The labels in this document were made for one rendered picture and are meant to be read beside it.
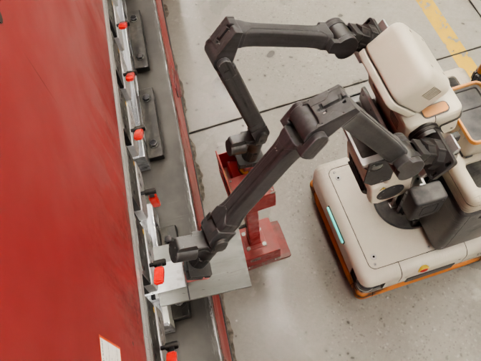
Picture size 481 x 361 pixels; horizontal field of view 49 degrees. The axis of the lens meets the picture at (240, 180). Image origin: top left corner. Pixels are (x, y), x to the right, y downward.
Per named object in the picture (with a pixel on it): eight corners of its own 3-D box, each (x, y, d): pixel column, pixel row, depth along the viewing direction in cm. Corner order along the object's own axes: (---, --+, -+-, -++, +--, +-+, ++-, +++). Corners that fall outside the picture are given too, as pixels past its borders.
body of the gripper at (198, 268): (187, 280, 141) (196, 269, 136) (181, 245, 146) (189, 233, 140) (210, 278, 144) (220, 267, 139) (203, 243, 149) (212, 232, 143)
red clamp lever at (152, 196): (162, 206, 147) (155, 191, 138) (148, 210, 147) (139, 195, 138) (162, 201, 148) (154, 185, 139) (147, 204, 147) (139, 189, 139)
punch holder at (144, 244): (159, 293, 133) (144, 273, 119) (126, 300, 133) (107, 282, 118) (151, 238, 140) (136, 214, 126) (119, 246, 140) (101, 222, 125)
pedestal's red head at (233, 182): (276, 205, 197) (275, 183, 181) (235, 218, 195) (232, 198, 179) (258, 161, 206) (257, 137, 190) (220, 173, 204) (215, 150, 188)
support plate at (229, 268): (251, 286, 150) (251, 286, 149) (161, 307, 149) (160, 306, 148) (238, 229, 158) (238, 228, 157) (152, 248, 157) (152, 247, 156)
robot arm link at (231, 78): (232, 56, 140) (218, 32, 146) (213, 67, 140) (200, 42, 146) (273, 140, 176) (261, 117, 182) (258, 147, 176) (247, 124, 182)
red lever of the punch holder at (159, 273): (164, 278, 120) (164, 256, 129) (146, 282, 120) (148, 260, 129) (166, 284, 121) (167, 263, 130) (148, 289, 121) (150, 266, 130)
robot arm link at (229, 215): (335, 138, 109) (312, 103, 115) (316, 135, 106) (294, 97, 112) (225, 254, 133) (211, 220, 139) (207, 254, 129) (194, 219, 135)
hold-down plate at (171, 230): (192, 317, 158) (190, 315, 156) (174, 321, 158) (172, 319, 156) (177, 227, 172) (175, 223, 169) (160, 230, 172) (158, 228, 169)
